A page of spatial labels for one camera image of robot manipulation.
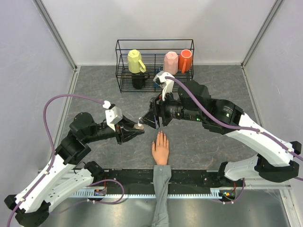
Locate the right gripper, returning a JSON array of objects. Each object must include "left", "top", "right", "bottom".
[{"left": 139, "top": 87, "right": 203, "bottom": 130}]

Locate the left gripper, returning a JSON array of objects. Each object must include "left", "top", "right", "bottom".
[{"left": 84, "top": 113, "right": 145, "bottom": 144}]

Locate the glitter nail polish bottle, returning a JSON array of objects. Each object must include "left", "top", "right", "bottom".
[{"left": 133, "top": 123, "right": 144, "bottom": 131}]

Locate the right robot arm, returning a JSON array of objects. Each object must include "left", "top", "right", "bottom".
[{"left": 139, "top": 80, "right": 302, "bottom": 186}]

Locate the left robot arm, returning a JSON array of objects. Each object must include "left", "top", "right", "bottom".
[{"left": 4, "top": 110, "right": 144, "bottom": 227}]

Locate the grey sleeved forearm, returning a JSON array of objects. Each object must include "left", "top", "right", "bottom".
[{"left": 151, "top": 165, "right": 171, "bottom": 227}]

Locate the mannequin hand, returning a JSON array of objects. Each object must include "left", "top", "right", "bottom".
[{"left": 151, "top": 131, "right": 169, "bottom": 165}]

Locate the black mug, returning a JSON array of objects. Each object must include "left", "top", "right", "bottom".
[{"left": 132, "top": 72, "right": 150, "bottom": 89}]

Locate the blue mug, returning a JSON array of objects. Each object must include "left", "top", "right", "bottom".
[{"left": 153, "top": 66, "right": 163, "bottom": 88}]

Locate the pink faceted mug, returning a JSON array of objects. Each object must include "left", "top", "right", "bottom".
[{"left": 163, "top": 52, "right": 178, "bottom": 75}]

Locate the yellow faceted mug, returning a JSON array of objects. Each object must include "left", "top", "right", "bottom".
[{"left": 127, "top": 49, "right": 146, "bottom": 74}]

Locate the orange mug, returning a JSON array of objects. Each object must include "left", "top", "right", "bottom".
[{"left": 178, "top": 49, "right": 193, "bottom": 74}]

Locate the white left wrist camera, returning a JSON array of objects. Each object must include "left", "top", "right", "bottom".
[{"left": 103, "top": 100, "right": 123, "bottom": 131}]

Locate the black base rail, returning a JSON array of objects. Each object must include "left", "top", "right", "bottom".
[{"left": 95, "top": 166, "right": 245, "bottom": 195}]

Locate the black wire rack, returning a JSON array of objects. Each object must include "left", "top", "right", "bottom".
[{"left": 115, "top": 39, "right": 195, "bottom": 93}]

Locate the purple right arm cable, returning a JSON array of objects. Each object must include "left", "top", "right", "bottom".
[{"left": 164, "top": 75, "right": 303, "bottom": 180}]

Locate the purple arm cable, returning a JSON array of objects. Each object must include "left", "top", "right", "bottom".
[
  {"left": 6, "top": 94, "right": 106, "bottom": 227},
  {"left": 164, "top": 75, "right": 303, "bottom": 180}
]

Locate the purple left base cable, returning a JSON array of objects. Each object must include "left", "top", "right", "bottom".
[{"left": 71, "top": 179, "right": 126, "bottom": 205}]

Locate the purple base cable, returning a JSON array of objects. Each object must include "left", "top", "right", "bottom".
[
  {"left": 71, "top": 179, "right": 126, "bottom": 205},
  {"left": 210, "top": 176, "right": 247, "bottom": 205}
]

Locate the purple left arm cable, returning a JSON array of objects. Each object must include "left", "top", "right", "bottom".
[{"left": 6, "top": 94, "right": 106, "bottom": 227}]

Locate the grey slotted cable duct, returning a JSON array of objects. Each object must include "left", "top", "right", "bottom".
[{"left": 70, "top": 188, "right": 237, "bottom": 200}]

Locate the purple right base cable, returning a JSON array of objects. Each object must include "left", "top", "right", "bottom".
[{"left": 210, "top": 176, "right": 247, "bottom": 205}]

